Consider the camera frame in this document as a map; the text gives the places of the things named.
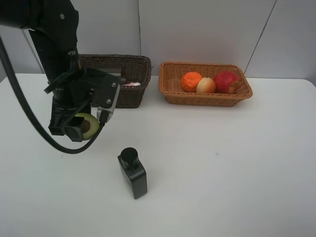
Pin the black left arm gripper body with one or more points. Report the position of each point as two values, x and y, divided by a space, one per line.
69 101

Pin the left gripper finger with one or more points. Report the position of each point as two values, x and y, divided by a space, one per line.
73 129
56 130

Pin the avocado half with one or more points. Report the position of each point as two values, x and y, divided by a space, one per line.
89 126

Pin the pink bottle white cap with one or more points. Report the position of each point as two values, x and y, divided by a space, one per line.
132 84

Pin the black rectangular bottle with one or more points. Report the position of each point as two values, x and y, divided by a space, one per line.
133 172

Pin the orange mandarin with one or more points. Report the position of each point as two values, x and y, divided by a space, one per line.
190 81

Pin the round bread bun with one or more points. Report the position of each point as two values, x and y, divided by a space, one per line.
206 85

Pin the red apple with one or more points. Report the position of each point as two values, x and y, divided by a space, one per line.
226 82

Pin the brown transparent cup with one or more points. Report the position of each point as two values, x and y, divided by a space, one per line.
118 72

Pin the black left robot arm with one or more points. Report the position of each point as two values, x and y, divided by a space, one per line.
52 25

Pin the dark brown wicker basket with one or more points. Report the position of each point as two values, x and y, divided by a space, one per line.
138 69

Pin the tan wicker basket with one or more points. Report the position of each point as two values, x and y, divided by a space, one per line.
169 82

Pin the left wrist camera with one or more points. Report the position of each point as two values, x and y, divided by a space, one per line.
105 91

